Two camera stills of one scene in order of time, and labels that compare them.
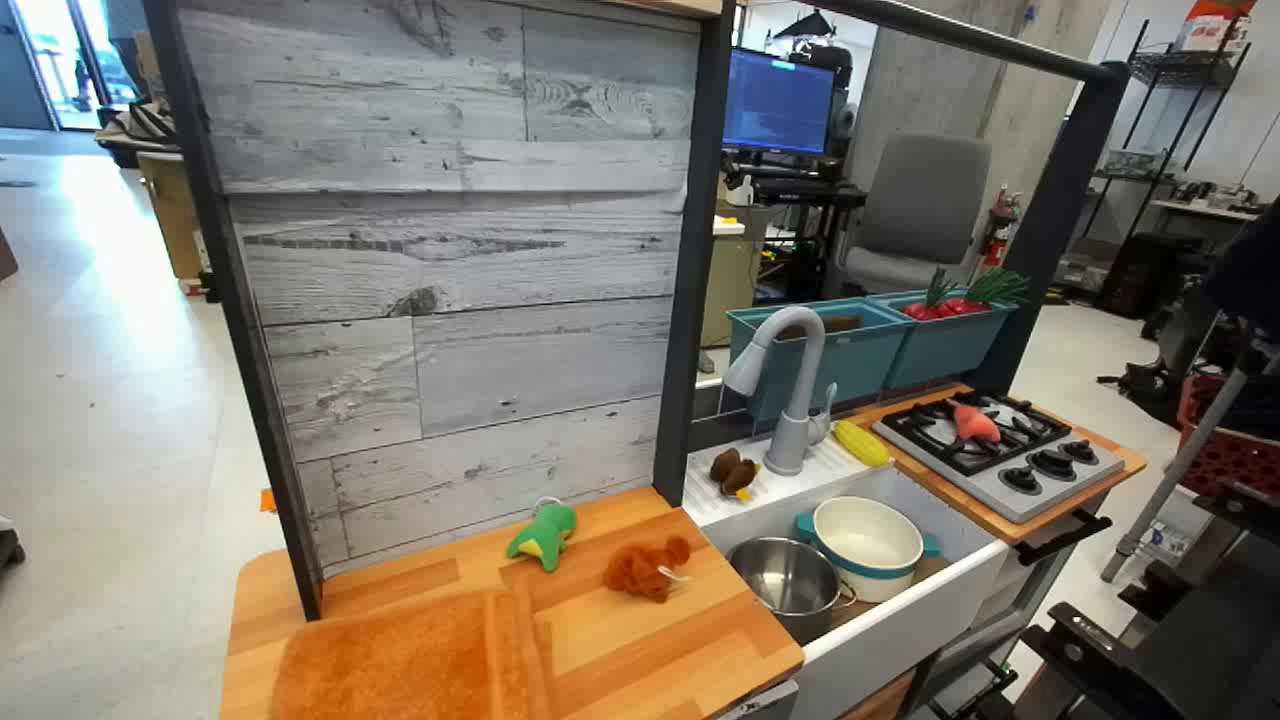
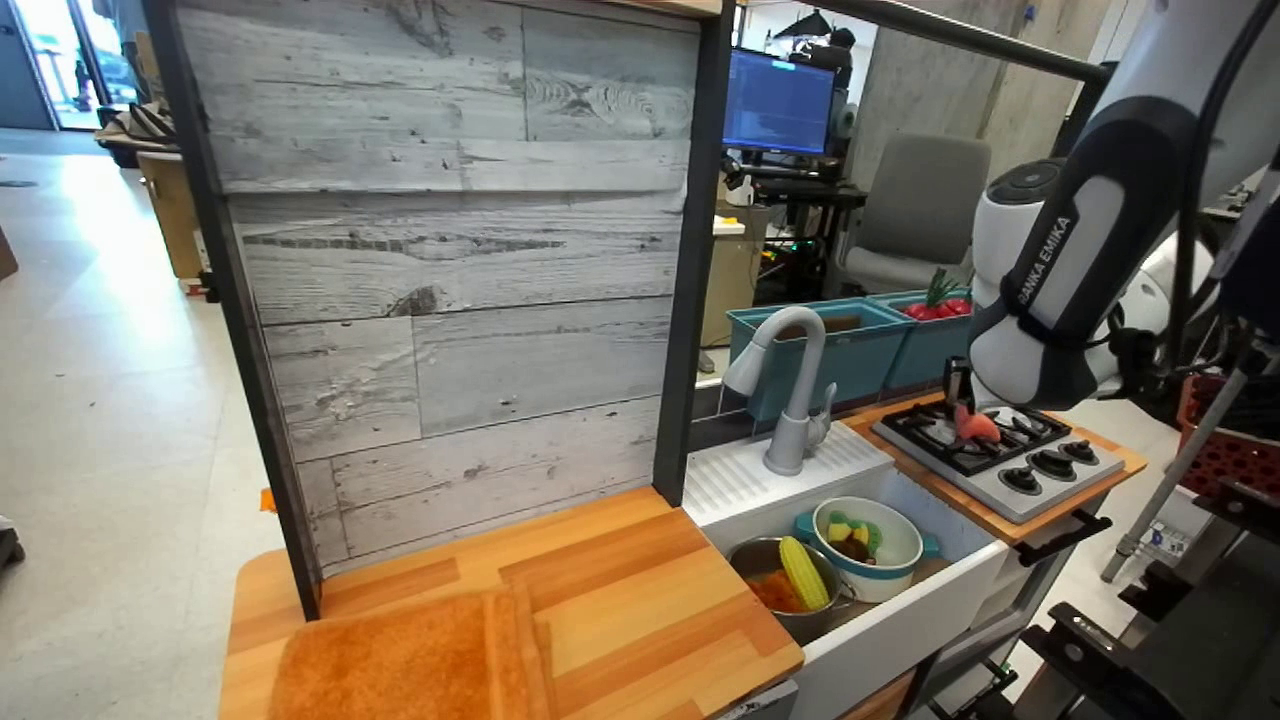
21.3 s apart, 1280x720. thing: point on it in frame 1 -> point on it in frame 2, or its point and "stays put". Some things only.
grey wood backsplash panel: x=466 y=236 stays put
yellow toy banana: x=860 y=440 -> x=806 y=574
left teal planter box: x=856 y=353 stays put
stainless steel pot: x=796 y=583 stays put
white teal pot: x=874 y=543 stays put
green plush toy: x=547 y=532 -> x=856 y=538
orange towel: x=418 y=657 stays put
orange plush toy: x=644 y=569 -> x=772 y=591
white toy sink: x=869 y=579 stays put
